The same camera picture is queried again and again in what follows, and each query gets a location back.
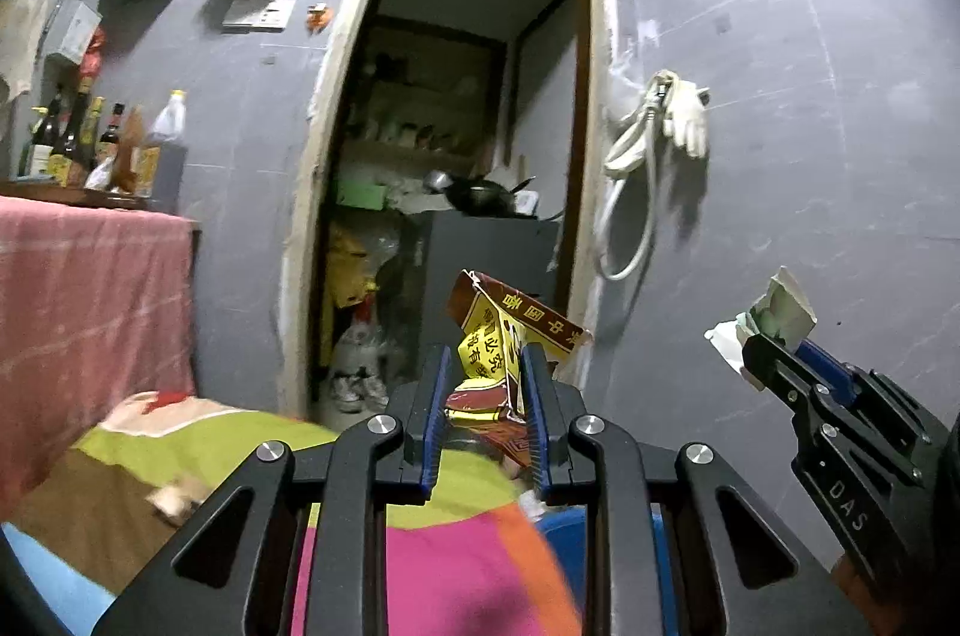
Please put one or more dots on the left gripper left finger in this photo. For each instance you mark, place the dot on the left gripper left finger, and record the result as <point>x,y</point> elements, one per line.
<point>426,424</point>

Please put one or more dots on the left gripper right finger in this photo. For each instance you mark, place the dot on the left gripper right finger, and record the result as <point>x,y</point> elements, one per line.
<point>550,407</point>

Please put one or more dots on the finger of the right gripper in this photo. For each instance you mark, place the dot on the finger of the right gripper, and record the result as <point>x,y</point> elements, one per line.
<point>787,380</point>
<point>835,375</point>

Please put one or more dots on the green white wrapper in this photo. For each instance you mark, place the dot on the green white wrapper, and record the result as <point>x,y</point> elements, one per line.
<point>782,313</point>

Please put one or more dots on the red yellow cardboard box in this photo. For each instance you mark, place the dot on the red yellow cardboard box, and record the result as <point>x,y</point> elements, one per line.
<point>496,322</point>

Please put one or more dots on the brown paper scrap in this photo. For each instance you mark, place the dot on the brown paper scrap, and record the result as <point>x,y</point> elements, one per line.
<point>177,500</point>

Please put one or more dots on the person's right hand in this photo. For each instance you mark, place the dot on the person's right hand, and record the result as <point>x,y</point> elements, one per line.
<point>884,614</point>

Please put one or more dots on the pair of sneakers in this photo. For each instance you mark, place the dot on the pair of sneakers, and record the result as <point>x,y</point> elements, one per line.
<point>352,394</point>

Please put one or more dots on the blue plastic bucket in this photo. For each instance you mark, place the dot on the blue plastic bucket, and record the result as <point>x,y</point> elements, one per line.
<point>565,532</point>

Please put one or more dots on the colourful patchwork table cloth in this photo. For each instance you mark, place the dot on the colourful patchwork table cloth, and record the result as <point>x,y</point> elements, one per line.
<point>305,531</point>

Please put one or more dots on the yellow bag in pantry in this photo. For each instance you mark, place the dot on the yellow bag in pantry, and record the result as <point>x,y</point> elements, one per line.
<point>347,281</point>

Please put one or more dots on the black wok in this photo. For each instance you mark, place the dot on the black wok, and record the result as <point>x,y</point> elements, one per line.
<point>480,197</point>

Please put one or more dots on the white rubber gloves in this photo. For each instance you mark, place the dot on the white rubber gloves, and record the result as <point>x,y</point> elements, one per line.
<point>685,115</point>

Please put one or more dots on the pink checked cloth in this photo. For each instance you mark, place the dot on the pink checked cloth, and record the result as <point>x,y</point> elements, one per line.
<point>96,307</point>

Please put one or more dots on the large soy sauce jug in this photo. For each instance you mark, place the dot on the large soy sauce jug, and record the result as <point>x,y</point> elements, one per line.
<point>161,157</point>

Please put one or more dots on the dark sauce bottle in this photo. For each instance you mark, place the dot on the dark sauce bottle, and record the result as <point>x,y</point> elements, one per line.
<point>108,141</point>

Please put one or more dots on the beige hanging rag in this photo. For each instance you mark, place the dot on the beige hanging rag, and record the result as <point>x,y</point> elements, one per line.
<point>22,26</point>

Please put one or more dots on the wooden door frame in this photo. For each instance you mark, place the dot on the wooden door frame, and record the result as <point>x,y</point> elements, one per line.
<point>597,42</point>

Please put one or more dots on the orange wall hook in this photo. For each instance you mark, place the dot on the orange wall hook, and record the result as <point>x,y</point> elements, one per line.
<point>318,17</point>

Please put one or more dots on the wall switch plate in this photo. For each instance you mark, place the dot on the wall switch plate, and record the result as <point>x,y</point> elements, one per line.
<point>258,15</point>

